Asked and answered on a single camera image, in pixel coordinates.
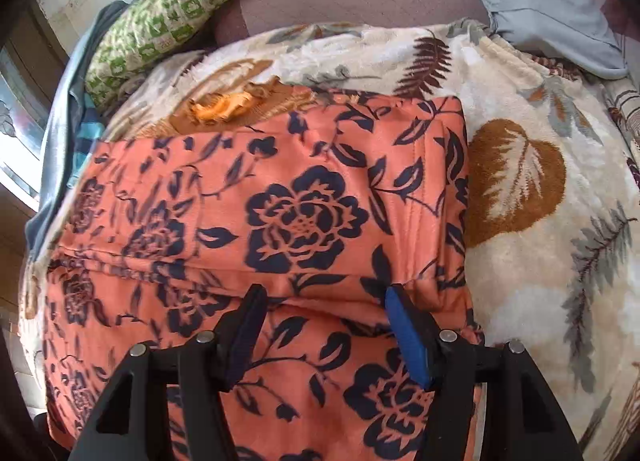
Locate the blue sweater with striped cuff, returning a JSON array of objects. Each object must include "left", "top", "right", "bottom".
[{"left": 25, "top": 0, "right": 128, "bottom": 261}]

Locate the orange floral garment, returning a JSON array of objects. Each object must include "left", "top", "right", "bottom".
[{"left": 42, "top": 90, "right": 474, "bottom": 460}]

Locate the leaf pattern fleece blanket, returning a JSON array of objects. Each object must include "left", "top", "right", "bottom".
[{"left": 21, "top": 20, "right": 639, "bottom": 460}]

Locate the green checkered pillow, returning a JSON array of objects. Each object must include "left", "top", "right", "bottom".
[{"left": 86, "top": 0, "right": 228, "bottom": 111}]

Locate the grey blue pillow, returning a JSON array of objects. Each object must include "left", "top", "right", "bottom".
[{"left": 480, "top": 0, "right": 628, "bottom": 80}]

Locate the stained glass window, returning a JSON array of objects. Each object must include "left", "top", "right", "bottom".
[{"left": 1, "top": 47, "right": 49, "bottom": 213}]

